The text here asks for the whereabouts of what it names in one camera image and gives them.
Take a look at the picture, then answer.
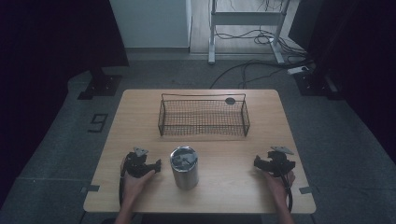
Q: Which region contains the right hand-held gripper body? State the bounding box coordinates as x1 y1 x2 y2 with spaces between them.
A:
264 146 296 178

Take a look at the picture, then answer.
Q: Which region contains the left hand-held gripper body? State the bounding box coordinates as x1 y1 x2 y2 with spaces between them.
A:
124 147 156 179

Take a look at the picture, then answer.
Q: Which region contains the stainless steel tumbler cup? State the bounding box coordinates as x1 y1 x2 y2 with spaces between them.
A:
169 146 200 191

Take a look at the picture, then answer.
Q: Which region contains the black wire mesh basket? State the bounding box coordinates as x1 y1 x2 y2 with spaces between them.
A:
157 92 251 137

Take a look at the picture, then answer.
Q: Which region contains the person's left hand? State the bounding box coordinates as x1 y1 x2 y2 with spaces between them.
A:
120 169 157 206

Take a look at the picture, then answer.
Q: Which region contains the person's right hand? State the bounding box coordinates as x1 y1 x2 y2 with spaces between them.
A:
262 169 296 205

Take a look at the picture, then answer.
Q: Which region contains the black stand base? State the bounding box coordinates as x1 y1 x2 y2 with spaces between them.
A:
77 66 123 101
293 68 344 101

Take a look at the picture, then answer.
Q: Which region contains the white power strip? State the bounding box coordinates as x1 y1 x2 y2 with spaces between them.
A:
287 65 310 76

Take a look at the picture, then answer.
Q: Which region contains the dark curtain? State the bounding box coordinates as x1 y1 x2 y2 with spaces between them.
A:
288 0 396 157
0 0 131 208

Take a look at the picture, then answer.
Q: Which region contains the left hand-held gripper black cable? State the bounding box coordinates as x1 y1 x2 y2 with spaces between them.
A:
118 158 127 209

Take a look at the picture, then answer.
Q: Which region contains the hand-held gripper black cable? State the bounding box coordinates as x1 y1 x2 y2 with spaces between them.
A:
118 158 127 209
279 172 294 215

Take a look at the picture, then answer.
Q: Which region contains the right hand-held gripper black cable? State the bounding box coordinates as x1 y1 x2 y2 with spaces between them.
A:
279 172 294 215

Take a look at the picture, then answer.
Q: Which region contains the bundle of black floor cables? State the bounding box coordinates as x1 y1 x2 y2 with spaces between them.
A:
208 0 316 91

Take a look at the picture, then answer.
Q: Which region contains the white desk frame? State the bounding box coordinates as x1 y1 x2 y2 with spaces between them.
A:
207 0 297 65

